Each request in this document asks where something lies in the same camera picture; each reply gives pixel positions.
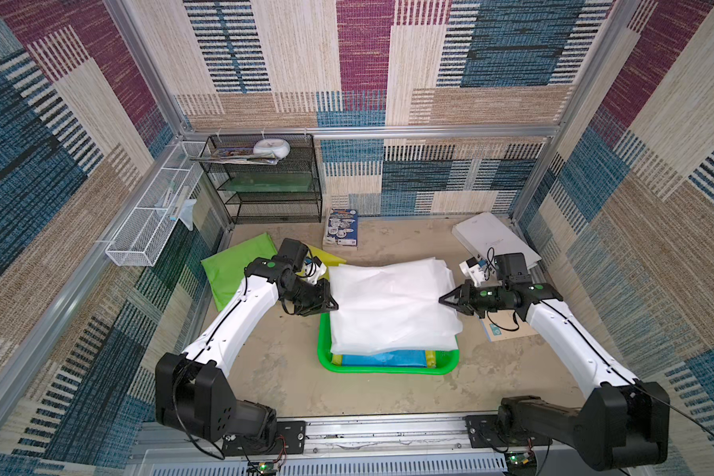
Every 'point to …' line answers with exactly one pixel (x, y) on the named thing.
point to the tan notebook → (505, 325)
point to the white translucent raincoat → (394, 306)
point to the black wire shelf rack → (268, 193)
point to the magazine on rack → (241, 155)
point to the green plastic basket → (447, 360)
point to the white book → (485, 232)
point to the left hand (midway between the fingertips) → (335, 305)
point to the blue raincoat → (399, 359)
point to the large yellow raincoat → (430, 359)
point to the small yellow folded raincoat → (325, 260)
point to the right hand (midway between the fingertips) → (441, 298)
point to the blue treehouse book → (342, 228)
